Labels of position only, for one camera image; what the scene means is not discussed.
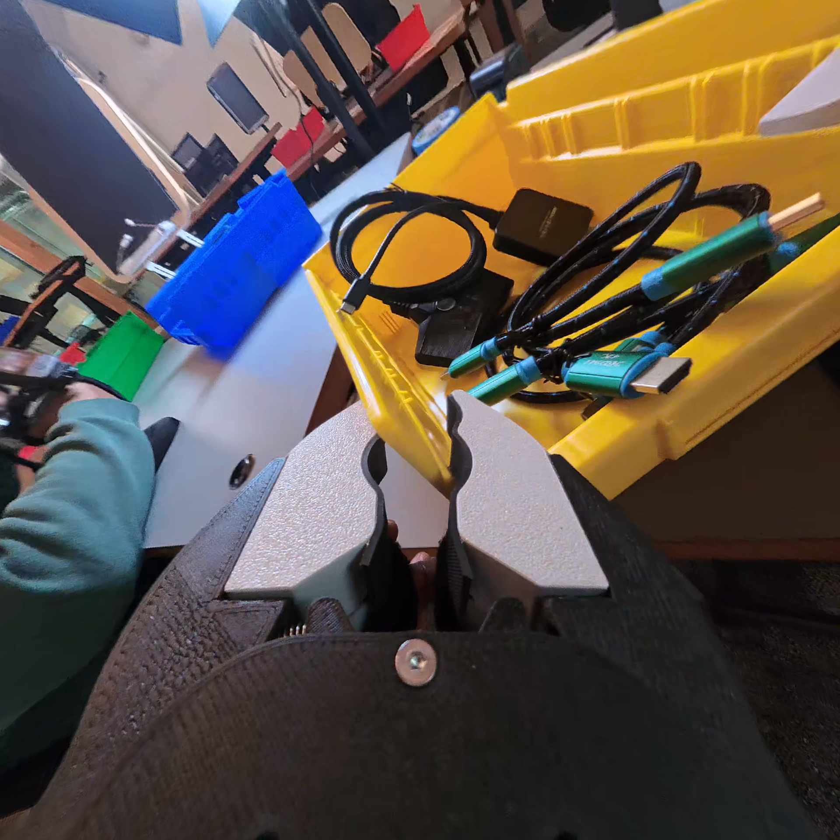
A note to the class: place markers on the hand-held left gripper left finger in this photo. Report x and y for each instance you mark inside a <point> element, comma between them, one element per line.
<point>308,525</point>

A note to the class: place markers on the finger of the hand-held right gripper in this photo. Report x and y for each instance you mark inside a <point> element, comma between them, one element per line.
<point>807,108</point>

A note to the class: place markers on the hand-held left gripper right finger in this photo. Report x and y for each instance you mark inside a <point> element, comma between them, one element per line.
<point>525,525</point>

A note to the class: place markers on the small black square adapter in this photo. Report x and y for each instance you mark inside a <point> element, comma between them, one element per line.
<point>544,226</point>

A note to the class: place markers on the yellow plastic bin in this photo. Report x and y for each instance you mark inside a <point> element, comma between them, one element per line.
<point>426,249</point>

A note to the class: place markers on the black round desk grommet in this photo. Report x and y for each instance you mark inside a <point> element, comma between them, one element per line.
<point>241,471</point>

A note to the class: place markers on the grey desk wooden edge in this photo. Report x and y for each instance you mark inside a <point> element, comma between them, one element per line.
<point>262,407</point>

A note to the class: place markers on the person's left hand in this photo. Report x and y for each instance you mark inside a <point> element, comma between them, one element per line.
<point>423,590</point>

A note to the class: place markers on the teal cloth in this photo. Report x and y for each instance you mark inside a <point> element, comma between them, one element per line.
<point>72,558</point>

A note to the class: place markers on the green plastic bin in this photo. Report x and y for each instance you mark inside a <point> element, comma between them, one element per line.
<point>124,358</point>

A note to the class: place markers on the blue plastic bin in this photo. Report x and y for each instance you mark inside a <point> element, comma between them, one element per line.
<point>243,262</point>

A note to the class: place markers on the small grey case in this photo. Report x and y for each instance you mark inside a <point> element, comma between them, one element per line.
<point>495,75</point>

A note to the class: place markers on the white board stand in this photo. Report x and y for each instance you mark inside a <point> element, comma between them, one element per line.
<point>154,246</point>

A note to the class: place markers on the blue tape roll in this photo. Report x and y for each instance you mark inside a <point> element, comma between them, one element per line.
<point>436,128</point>

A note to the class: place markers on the red plastic bin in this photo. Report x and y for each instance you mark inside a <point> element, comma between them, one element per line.
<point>298,138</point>
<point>403,36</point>

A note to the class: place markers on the small grey monitor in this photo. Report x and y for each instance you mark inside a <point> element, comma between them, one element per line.
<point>236,98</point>

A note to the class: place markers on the tan chair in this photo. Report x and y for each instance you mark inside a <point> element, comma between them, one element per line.
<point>348,39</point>

